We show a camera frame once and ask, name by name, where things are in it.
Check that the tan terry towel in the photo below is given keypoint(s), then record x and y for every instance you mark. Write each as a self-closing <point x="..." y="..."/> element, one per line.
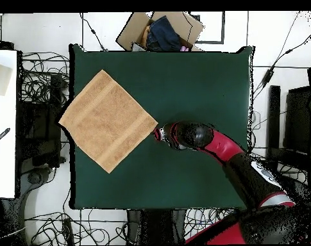
<point x="106" y="120"/>

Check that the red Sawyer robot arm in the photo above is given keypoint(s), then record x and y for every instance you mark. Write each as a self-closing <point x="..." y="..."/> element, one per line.
<point x="221" y="146"/>

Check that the small pink item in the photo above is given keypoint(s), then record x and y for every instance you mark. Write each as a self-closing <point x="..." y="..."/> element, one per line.
<point x="185" y="48"/>

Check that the dark green table cloth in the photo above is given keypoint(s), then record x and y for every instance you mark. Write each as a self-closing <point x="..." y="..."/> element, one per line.
<point x="183" y="77"/>

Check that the orange cloth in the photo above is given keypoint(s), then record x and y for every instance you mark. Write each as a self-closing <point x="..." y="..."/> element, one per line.
<point x="145" y="34"/>

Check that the dark blue jeans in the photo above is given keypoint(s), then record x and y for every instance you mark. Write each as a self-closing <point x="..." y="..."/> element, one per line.
<point x="163" y="33"/>

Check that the brown cardboard box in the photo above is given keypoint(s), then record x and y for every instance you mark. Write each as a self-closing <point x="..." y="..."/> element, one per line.
<point x="129" y="33"/>

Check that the black stand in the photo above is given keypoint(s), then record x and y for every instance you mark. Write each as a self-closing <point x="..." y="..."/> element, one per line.
<point x="274" y="115"/>
<point x="42" y="148"/>

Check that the black stand base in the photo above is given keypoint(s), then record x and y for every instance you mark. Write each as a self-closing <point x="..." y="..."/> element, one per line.
<point x="301" y="189"/>
<point x="34" y="177"/>

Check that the black power strip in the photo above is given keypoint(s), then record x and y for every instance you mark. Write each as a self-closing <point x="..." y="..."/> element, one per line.
<point x="68" y="230"/>

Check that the white desk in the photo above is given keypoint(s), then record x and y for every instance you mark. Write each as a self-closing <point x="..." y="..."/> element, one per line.
<point x="3" y="153"/>

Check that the black striped tool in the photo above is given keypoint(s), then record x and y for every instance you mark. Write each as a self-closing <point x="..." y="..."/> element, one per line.
<point x="1" y="136"/>

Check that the beige box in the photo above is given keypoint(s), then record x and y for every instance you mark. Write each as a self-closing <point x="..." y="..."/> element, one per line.
<point x="0" y="79"/>

